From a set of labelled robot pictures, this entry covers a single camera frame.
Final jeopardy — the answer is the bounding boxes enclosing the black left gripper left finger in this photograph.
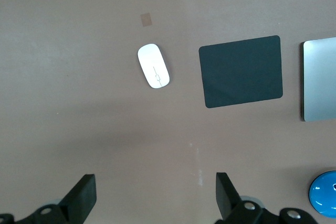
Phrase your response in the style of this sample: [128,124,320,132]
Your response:
[26,174,97,224]

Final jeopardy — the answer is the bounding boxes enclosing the blue desk lamp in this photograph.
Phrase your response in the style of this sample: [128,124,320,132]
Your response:
[308,170,336,219]

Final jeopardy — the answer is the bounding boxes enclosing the silver closed laptop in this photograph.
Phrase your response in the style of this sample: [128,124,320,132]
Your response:
[300,37,336,122]

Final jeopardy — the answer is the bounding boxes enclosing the white computer mouse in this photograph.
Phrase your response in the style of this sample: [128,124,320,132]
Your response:
[137,43,171,89]

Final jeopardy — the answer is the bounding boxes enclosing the black mouse pad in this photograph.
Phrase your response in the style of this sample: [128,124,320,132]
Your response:
[198,35,284,109]

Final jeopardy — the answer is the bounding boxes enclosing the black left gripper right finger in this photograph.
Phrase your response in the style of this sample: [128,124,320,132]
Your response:
[215,173,274,224]

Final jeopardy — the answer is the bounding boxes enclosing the brown tape patch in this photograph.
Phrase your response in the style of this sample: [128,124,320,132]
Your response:
[140,13,153,27]

